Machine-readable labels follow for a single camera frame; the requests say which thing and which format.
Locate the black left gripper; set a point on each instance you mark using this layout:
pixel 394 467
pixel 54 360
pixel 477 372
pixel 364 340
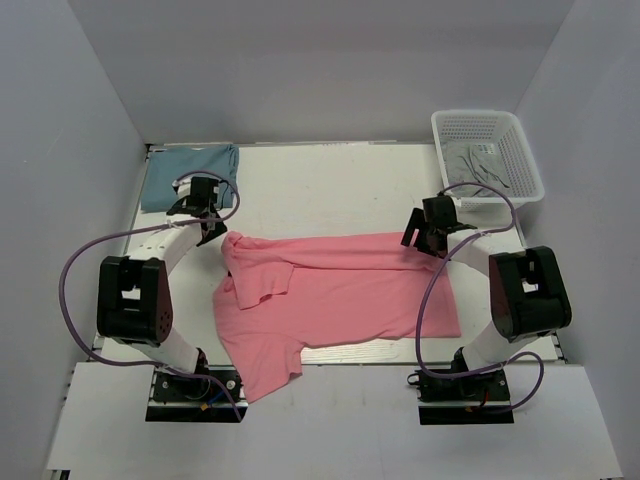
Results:
pixel 221 228

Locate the grey t shirt in basket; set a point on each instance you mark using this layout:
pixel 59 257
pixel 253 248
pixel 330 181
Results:
pixel 477 163

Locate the teal folded t shirt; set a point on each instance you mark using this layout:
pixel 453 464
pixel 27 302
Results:
pixel 166 166

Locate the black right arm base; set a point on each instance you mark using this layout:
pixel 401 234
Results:
pixel 479 400

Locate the white plastic basket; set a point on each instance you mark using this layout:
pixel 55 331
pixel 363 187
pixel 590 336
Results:
pixel 504 131

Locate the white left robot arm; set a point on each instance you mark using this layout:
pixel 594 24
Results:
pixel 134 305

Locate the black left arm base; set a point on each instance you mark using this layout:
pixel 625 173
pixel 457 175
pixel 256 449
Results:
pixel 175 399

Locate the pink t shirt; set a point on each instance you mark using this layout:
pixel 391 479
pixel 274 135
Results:
pixel 282 296

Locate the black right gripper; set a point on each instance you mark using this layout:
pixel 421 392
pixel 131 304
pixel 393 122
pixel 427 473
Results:
pixel 417 221

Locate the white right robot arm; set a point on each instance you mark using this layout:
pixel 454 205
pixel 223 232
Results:
pixel 527 295

